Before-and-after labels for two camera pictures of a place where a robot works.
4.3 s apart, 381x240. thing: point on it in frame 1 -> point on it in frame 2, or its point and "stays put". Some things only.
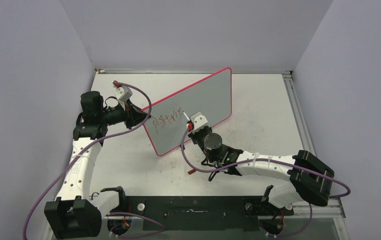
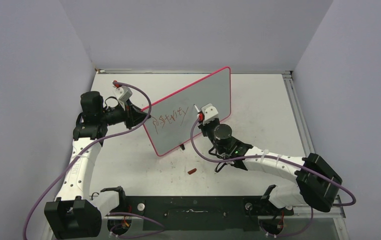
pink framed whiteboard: [212, 97] stays put
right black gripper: [193, 136] -> [204, 127]
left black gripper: [128, 113] stays put
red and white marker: [189, 119] -> [199, 114]
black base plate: [202, 212] stays put
